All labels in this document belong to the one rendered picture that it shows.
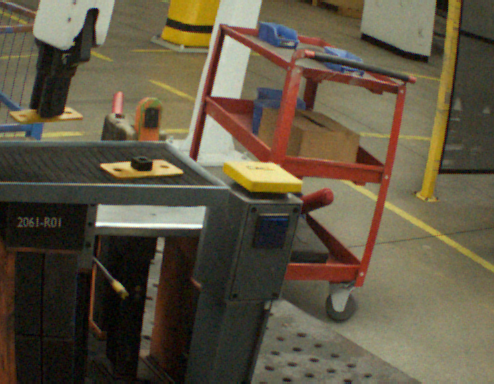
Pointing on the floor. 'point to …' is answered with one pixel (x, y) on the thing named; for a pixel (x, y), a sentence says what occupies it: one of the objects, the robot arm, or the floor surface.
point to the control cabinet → (400, 26)
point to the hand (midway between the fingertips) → (49, 92)
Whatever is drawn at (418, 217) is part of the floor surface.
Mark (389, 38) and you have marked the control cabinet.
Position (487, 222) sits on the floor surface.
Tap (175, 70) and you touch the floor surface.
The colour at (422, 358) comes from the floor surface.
